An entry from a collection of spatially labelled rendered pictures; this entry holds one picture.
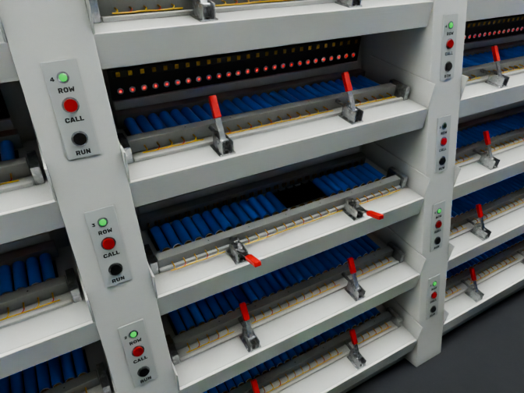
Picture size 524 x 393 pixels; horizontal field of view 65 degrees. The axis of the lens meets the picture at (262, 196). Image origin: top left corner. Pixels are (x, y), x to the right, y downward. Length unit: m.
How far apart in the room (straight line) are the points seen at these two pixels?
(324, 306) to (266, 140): 0.41
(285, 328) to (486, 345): 0.65
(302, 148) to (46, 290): 0.47
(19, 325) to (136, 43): 0.44
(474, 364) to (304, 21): 0.97
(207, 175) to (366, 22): 0.38
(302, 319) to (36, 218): 0.55
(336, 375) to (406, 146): 0.55
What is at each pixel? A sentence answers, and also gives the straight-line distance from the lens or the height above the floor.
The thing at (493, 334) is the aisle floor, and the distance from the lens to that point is 1.40.
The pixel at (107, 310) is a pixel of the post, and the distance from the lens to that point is 0.69.
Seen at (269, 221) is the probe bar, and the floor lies 0.53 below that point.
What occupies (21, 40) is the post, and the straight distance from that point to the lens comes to 0.58.
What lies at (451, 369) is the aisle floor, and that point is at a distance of 1.26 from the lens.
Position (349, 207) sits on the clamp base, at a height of 0.51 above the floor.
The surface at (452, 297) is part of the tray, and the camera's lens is 1.31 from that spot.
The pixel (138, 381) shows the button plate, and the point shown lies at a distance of 0.77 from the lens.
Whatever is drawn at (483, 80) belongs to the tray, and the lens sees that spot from 1.13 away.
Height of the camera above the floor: 0.86
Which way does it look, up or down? 22 degrees down
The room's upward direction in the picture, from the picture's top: 6 degrees counter-clockwise
